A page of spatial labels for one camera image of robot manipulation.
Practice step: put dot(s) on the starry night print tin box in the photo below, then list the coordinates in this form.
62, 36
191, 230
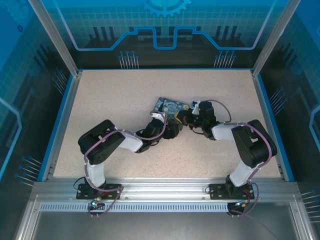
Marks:
170, 107

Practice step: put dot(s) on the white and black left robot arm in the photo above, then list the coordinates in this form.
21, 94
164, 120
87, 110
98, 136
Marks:
100, 142

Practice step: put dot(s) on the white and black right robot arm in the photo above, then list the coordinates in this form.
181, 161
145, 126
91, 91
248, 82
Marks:
255, 147

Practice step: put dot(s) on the blue table edge strip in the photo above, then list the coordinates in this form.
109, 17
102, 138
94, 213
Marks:
61, 110
275, 120

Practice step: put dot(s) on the grey metal shelf plate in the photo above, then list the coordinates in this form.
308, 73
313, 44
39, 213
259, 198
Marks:
162, 226

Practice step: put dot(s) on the aluminium mounting rail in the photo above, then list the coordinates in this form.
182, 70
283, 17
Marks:
165, 187

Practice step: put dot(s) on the aluminium side rail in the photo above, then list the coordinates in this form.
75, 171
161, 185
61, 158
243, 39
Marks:
267, 120
67, 112

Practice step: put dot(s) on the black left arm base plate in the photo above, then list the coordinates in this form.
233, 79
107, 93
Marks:
112, 191

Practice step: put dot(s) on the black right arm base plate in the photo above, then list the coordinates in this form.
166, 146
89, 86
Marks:
217, 191

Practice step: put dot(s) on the small metal bracket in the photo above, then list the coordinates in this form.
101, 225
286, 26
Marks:
281, 171

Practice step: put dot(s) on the aluminium frame post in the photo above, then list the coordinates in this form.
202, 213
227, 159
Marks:
57, 37
272, 37

